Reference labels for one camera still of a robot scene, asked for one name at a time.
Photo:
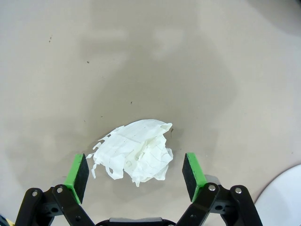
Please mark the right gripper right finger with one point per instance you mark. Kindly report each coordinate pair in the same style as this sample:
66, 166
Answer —
195, 176

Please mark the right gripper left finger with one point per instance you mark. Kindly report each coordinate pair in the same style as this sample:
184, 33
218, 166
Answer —
75, 179

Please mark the white lidded trash bin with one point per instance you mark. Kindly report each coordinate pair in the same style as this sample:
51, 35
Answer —
282, 202

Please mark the white paper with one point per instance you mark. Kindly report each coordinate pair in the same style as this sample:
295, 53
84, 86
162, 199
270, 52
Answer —
136, 150

